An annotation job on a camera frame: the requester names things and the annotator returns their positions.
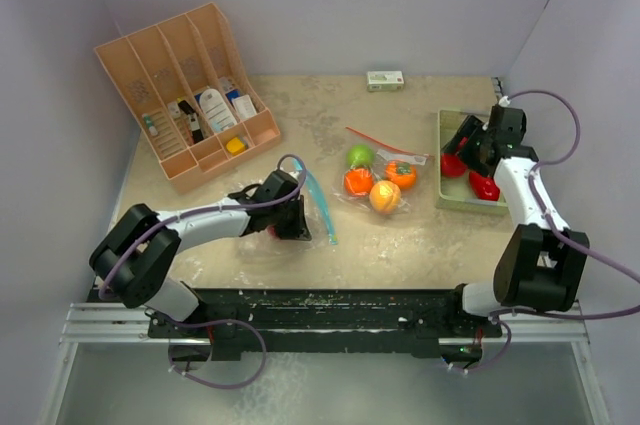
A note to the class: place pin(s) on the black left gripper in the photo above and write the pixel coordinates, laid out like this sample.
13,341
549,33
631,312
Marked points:
298,229

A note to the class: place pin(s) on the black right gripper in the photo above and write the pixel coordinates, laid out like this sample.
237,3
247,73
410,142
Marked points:
466,130

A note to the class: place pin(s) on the clear bag blue zipper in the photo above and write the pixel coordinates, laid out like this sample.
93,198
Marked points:
290,179

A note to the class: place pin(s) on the red fake pepper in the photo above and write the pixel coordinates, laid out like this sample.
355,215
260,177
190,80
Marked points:
484,188

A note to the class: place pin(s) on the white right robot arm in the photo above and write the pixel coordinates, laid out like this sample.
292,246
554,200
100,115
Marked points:
537,270

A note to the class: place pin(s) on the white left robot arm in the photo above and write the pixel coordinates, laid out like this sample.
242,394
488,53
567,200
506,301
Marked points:
134,258

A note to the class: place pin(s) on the fake orange persimmon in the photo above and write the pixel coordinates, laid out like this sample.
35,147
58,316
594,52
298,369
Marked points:
401,173

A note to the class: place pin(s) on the green fake fruit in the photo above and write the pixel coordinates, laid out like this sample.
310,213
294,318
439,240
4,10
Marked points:
360,156

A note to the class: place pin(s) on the fake yellow orange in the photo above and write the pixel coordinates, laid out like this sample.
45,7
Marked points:
385,197

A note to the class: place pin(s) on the clear bag red zipper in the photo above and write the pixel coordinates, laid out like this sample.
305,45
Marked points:
377,177

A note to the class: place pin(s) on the green perforated basket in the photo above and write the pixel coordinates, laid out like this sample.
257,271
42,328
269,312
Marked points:
453,188

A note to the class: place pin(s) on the small green white box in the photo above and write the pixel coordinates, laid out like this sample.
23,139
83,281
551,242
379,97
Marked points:
378,81

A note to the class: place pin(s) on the yellow grey block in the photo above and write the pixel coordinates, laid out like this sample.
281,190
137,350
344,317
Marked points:
236,146

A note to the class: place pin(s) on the white blue card pack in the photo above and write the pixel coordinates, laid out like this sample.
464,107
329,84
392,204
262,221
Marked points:
216,111

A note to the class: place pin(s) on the pink desk organizer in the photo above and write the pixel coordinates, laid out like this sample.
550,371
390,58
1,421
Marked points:
160,69

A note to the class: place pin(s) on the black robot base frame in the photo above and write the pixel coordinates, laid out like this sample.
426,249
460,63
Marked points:
423,323

